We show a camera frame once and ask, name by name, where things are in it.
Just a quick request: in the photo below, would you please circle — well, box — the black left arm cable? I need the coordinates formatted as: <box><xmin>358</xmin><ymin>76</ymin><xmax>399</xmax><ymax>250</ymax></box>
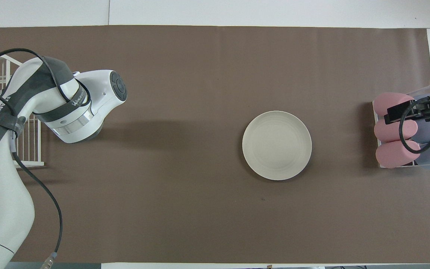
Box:
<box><xmin>0</xmin><ymin>48</ymin><xmax>63</xmax><ymax>269</ymax></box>

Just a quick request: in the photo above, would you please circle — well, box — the pink plastic cup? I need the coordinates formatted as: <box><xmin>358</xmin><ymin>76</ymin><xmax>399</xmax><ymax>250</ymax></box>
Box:
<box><xmin>376</xmin><ymin>140</ymin><xmax>421</xmax><ymax>168</ymax></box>
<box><xmin>373</xmin><ymin>93</ymin><xmax>415</xmax><ymax>117</ymax></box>
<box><xmin>374</xmin><ymin>118</ymin><xmax>419</xmax><ymax>142</ymax></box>

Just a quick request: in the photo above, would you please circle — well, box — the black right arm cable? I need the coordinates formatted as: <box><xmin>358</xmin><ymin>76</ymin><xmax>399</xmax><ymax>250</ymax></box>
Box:
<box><xmin>399</xmin><ymin>96</ymin><xmax>430</xmax><ymax>154</ymax></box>

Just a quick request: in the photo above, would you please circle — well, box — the brown table mat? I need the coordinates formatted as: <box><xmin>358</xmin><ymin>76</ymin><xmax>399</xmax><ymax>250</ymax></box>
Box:
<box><xmin>0</xmin><ymin>25</ymin><xmax>430</xmax><ymax>264</ymax></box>

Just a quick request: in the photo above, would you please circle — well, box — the white wire dish rack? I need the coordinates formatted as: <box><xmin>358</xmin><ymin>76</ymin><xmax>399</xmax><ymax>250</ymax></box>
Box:
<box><xmin>0</xmin><ymin>52</ymin><xmax>45</xmax><ymax>167</ymax></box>

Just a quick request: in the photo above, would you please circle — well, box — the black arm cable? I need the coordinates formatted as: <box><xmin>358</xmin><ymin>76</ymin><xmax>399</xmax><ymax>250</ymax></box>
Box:
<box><xmin>0</xmin><ymin>48</ymin><xmax>63</xmax><ymax>269</ymax></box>
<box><xmin>399</xmin><ymin>96</ymin><xmax>430</xmax><ymax>154</ymax></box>

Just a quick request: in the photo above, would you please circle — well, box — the cream round plate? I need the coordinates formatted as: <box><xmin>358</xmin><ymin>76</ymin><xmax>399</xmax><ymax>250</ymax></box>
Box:
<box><xmin>242</xmin><ymin>111</ymin><xmax>312</xmax><ymax>181</ymax></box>

